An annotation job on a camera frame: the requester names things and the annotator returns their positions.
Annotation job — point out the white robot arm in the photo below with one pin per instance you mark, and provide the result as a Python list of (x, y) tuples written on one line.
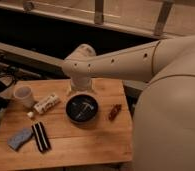
[(164, 117)]

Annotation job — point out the black round bowl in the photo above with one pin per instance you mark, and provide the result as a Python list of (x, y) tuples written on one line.
[(81, 108)]

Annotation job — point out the small red-brown object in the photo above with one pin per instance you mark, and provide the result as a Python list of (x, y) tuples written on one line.
[(114, 112)]

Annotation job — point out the white toothpaste tube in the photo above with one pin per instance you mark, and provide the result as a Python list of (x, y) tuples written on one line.
[(44, 105)]

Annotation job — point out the wooden table board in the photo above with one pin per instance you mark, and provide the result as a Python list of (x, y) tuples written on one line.
[(97, 142)]

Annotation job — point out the black white striped case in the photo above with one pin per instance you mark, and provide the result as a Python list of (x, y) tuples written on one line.
[(41, 138)]

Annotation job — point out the blue sponge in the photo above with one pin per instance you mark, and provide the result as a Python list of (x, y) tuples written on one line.
[(18, 139)]

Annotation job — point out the metal window railing frame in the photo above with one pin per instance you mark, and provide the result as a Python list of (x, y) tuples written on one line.
[(152, 18)]

